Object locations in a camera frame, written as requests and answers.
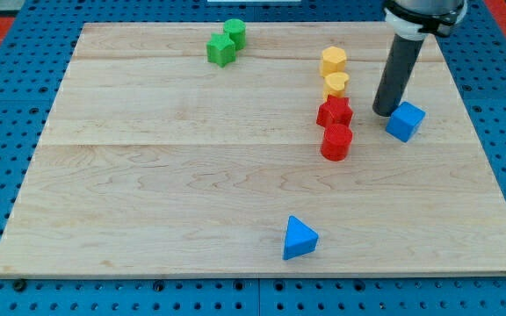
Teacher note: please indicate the red cylinder block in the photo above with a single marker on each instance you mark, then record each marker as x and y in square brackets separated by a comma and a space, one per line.
[336, 142]

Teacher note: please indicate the green star block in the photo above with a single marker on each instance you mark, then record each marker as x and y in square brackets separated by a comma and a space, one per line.
[220, 49]

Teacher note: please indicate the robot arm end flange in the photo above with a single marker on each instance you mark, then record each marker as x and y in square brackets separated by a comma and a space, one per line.
[416, 19]

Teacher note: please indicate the blue cube block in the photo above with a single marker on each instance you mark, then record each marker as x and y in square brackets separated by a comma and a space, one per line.
[405, 121]

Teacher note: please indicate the yellow heart block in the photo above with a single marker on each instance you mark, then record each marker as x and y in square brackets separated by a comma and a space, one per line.
[335, 84]

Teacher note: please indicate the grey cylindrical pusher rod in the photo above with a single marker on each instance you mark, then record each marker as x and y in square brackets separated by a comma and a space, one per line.
[401, 60]

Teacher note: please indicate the blue triangle block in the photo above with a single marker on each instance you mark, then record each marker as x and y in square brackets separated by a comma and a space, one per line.
[300, 239]

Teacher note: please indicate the wooden board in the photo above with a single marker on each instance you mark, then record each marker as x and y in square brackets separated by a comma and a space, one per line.
[154, 163]

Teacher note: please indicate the yellow hexagon block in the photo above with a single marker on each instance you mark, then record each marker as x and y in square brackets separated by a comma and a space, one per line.
[333, 59]

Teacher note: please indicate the red star block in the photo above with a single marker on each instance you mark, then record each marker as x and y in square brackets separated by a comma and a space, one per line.
[335, 110]

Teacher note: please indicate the green cylinder block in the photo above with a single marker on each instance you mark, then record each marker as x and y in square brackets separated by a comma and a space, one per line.
[236, 29]

